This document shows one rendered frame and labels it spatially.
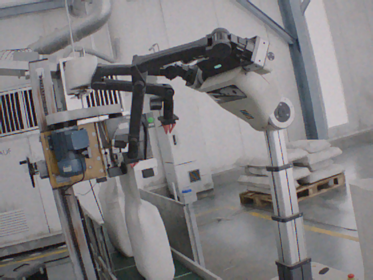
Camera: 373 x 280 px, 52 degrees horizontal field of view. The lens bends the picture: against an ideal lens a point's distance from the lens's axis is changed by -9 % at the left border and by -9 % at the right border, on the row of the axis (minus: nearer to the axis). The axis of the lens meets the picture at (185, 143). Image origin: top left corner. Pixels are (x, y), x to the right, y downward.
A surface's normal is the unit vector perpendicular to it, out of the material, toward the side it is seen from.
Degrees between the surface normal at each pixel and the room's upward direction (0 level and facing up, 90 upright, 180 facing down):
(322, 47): 90
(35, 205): 90
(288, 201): 90
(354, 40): 90
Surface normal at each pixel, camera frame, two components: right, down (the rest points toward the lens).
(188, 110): 0.37, -0.01
